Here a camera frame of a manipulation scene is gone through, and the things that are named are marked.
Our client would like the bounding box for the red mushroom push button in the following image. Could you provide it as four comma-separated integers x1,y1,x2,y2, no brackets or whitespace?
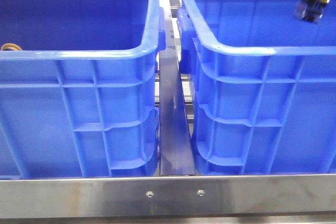
293,0,330,24

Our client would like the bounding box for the blue plastic crate right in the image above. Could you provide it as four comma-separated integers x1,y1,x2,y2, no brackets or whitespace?
177,0,335,175

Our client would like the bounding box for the blue plastic crate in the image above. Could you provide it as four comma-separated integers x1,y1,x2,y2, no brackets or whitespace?
177,0,335,175
1,0,165,180

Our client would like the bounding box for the blue plastic crate left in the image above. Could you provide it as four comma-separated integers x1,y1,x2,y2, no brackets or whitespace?
1,0,165,180

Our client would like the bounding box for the stainless steel front rail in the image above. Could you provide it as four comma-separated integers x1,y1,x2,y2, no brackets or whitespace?
1,174,335,219

